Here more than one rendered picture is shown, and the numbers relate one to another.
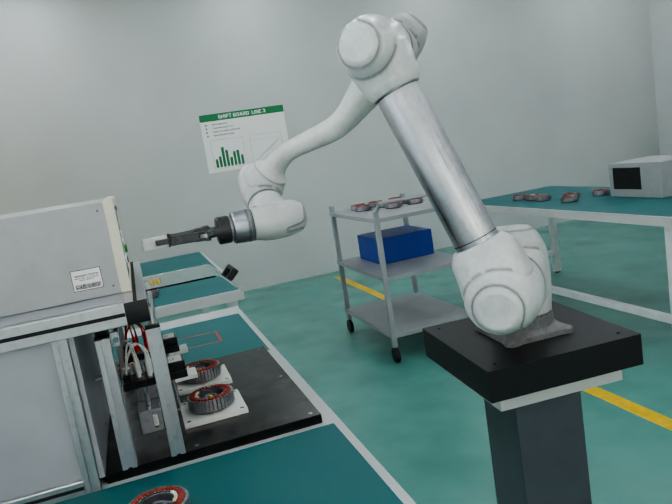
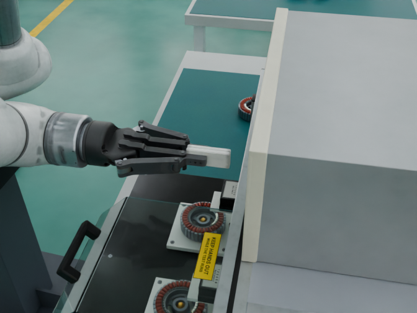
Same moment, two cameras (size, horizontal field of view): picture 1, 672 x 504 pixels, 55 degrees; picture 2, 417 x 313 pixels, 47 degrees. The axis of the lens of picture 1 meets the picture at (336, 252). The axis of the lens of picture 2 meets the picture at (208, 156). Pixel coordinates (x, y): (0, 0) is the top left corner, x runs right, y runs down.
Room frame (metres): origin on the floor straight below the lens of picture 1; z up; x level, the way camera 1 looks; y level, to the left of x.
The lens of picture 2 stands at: (2.23, 0.74, 1.67)
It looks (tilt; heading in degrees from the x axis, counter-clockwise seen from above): 39 degrees down; 207
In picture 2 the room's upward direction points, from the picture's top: straight up
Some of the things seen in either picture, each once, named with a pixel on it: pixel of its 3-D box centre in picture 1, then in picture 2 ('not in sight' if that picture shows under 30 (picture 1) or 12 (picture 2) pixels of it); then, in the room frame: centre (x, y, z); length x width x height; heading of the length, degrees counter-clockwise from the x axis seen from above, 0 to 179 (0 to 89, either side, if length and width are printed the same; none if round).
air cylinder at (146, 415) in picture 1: (151, 415); not in sight; (1.48, 0.50, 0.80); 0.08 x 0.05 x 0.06; 17
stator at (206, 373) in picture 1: (200, 371); not in sight; (1.75, 0.43, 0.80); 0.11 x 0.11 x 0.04
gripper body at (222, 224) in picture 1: (214, 231); (115, 145); (1.74, 0.32, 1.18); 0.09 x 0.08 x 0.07; 107
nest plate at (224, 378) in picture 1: (201, 379); not in sight; (1.75, 0.43, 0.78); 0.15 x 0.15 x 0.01; 17
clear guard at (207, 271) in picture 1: (179, 286); (168, 268); (1.83, 0.46, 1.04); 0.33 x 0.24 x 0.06; 107
